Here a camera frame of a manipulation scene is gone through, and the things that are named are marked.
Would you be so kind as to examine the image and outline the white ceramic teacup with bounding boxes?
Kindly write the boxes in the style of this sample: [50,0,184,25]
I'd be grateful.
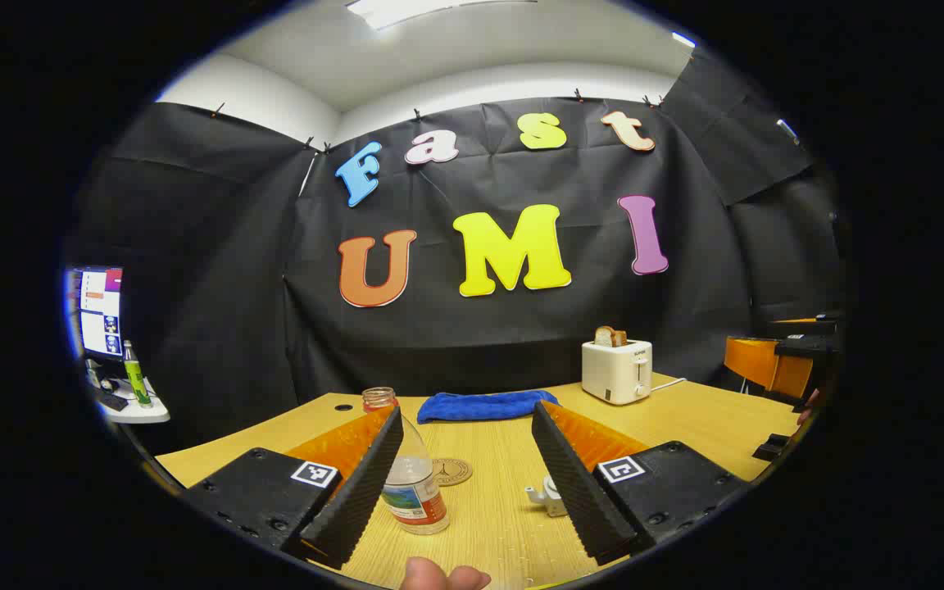
[525,475,569,518]

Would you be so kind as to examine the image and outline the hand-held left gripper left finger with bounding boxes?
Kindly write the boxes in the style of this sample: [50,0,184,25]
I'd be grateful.
[181,403,405,570]

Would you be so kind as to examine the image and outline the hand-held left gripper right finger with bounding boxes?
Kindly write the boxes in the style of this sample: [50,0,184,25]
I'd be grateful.
[531,400,751,568]

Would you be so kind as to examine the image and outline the green bottle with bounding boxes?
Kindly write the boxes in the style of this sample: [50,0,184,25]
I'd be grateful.
[122,340,153,408]

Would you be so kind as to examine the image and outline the ceiling light panel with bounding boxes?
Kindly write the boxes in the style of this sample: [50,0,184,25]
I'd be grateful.
[347,0,538,32]

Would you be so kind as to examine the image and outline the round cork coaster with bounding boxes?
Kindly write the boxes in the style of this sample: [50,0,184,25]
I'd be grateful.
[431,456,474,487]

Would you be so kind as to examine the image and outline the white toaster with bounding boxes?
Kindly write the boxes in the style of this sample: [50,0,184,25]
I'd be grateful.
[581,338,654,406]

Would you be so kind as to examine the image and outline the white side table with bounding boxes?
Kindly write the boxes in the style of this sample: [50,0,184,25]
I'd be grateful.
[95,377,171,424]

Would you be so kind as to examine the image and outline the blue towel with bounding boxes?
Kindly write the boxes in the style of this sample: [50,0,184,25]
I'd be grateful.
[416,390,561,424]

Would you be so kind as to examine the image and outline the clear plastic water bottle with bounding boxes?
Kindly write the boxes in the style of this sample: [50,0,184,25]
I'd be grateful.
[361,387,450,536]

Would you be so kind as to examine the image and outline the computer monitor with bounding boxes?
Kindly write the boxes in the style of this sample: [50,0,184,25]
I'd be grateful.
[70,265,124,361]

